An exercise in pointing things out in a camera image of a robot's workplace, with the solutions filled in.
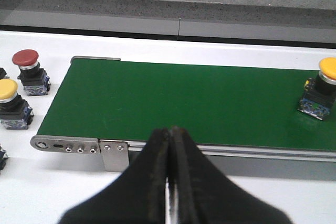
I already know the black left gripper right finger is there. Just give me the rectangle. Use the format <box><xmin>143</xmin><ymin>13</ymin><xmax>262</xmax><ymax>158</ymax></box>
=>
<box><xmin>169</xmin><ymin>127</ymin><xmax>291</xmax><ymax>223</ymax></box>

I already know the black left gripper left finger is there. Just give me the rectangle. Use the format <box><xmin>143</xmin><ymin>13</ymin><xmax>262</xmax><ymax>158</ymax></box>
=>
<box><xmin>60</xmin><ymin>129</ymin><xmax>170</xmax><ymax>223</ymax></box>

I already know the green conveyor belt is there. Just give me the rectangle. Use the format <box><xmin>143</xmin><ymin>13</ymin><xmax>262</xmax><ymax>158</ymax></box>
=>
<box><xmin>36</xmin><ymin>58</ymin><xmax>336</xmax><ymax>152</ymax></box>

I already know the yellow mushroom push button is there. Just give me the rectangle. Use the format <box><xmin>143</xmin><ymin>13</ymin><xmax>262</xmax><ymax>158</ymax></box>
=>
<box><xmin>1</xmin><ymin>79</ymin><xmax>34</xmax><ymax>130</ymax></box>

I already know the yellow push button on belt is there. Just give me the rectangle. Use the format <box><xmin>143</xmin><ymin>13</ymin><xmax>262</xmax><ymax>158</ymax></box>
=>
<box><xmin>298</xmin><ymin>57</ymin><xmax>335</xmax><ymax>121</ymax></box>

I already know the red mushroom push button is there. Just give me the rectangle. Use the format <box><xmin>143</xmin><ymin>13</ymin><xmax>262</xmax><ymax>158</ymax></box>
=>
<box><xmin>12</xmin><ymin>49</ymin><xmax>50</xmax><ymax>96</ymax></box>

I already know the black push button partial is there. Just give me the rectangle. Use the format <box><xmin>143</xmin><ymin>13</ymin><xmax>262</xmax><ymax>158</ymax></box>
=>
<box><xmin>0</xmin><ymin>67</ymin><xmax>9</xmax><ymax>80</ymax></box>

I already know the grey stone counter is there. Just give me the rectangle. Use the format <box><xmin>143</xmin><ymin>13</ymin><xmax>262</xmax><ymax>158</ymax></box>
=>
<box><xmin>1</xmin><ymin>0</ymin><xmax>335</xmax><ymax>47</ymax></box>

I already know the aluminium conveyor frame rail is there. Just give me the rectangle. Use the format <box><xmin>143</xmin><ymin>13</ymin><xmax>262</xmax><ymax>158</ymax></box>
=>
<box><xmin>29</xmin><ymin>56</ymin><xmax>336</xmax><ymax>162</ymax></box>

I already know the steel left support bracket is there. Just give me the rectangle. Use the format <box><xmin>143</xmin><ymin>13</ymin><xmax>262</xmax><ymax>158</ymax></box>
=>
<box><xmin>99</xmin><ymin>140</ymin><xmax>129</xmax><ymax>172</ymax></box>

